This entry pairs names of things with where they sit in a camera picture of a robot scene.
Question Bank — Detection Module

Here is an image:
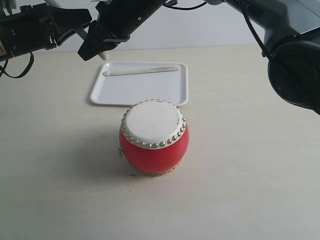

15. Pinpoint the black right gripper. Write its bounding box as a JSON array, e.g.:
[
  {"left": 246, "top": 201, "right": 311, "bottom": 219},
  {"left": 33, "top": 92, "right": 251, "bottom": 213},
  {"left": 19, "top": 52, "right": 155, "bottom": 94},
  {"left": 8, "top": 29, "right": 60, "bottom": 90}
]
[{"left": 77, "top": 0, "right": 165, "bottom": 61}]

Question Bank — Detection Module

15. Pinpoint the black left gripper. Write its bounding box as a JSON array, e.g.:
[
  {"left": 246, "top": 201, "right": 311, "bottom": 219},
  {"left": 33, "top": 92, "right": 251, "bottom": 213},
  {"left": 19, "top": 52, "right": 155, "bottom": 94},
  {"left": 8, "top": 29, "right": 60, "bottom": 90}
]
[{"left": 49, "top": 6, "right": 92, "bottom": 46}]

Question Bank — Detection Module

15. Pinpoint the white wooden drumstick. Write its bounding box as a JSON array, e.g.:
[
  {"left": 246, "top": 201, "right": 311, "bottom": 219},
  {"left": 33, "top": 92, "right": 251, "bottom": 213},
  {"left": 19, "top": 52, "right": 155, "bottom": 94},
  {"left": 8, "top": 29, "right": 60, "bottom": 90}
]
[
  {"left": 102, "top": 65, "right": 180, "bottom": 77},
  {"left": 44, "top": 0, "right": 109, "bottom": 61}
]

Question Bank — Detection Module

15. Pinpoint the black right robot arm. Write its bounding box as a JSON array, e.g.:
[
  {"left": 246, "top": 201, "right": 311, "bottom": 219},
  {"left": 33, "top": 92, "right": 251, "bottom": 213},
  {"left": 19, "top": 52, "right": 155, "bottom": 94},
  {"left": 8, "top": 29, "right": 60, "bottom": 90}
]
[{"left": 78, "top": 0, "right": 320, "bottom": 113}]

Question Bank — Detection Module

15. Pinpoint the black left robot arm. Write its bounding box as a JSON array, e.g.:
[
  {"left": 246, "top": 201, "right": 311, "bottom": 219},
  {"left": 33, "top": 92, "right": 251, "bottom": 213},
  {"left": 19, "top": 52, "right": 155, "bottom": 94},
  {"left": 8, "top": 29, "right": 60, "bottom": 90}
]
[{"left": 0, "top": 3, "right": 92, "bottom": 61}]

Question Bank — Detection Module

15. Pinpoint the red small drum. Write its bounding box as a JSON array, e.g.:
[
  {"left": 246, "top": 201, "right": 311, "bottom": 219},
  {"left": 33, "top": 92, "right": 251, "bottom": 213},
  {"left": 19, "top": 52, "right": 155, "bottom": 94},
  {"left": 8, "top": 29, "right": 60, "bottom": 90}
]
[{"left": 118, "top": 99, "right": 190, "bottom": 176}]

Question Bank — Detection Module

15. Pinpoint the white rectangular tray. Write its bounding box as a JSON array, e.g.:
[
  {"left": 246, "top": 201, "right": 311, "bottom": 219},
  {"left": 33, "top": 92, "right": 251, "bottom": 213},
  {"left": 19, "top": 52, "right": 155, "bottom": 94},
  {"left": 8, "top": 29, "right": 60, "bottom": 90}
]
[{"left": 90, "top": 61, "right": 189, "bottom": 106}]

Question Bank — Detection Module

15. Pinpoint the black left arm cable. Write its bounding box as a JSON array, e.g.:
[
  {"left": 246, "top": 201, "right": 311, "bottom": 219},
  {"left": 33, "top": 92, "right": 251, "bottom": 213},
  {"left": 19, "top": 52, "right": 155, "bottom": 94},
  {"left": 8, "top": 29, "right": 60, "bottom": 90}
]
[{"left": 0, "top": 51, "right": 35, "bottom": 79}]

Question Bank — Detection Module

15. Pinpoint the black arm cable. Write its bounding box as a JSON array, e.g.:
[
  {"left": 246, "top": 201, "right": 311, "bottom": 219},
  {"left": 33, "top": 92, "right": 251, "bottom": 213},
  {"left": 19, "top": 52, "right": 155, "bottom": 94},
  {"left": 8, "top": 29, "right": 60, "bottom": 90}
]
[
  {"left": 0, "top": 51, "right": 35, "bottom": 79},
  {"left": 163, "top": 0, "right": 276, "bottom": 60}
]

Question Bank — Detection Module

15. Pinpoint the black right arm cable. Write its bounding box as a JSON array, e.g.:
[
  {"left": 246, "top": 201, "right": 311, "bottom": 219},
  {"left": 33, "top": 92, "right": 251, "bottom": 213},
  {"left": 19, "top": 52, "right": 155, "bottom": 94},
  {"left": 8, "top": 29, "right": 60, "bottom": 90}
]
[{"left": 163, "top": 0, "right": 276, "bottom": 60}]

